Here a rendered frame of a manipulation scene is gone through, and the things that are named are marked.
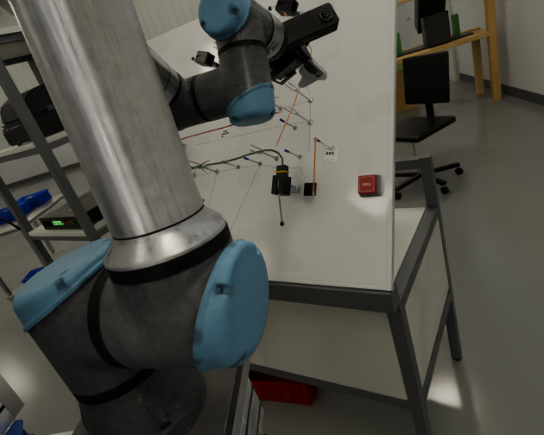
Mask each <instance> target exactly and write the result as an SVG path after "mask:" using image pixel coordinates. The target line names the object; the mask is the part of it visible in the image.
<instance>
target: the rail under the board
mask: <svg viewBox="0 0 544 435"><path fill-rule="evenodd" d="M269 299H274V300H282V301H289V302H297V303H304V304H312V305H320V306H334V307H341V308H349V309H356V310H364V311H372V312H386V313H393V314H395V312H396V310H397V307H398V305H399V303H400V298H399V293H398V290H397V285H396V282H394V291H384V290H374V289H364V288H354V287H334V286H323V285H313V284H302V283H292V282H281V281H269Z"/></svg>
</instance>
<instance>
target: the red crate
mask: <svg viewBox="0 0 544 435"><path fill-rule="evenodd" d="M249 378H250V380H251V382H252V385H253V387H254V389H255V390H256V394H257V396H258V398H259V400H269V401H274V402H276V401H277V402H284V403H293V404H301V405H309V406H312V405H313V401H314V399H315V395H316V392H317V389H318V387H316V386H313V385H309V384H306V383H302V382H298V381H292V380H289V379H285V378H281V377H278V376H274V375H268V374H264V373H261V372H257V371H254V370H250V371H249Z"/></svg>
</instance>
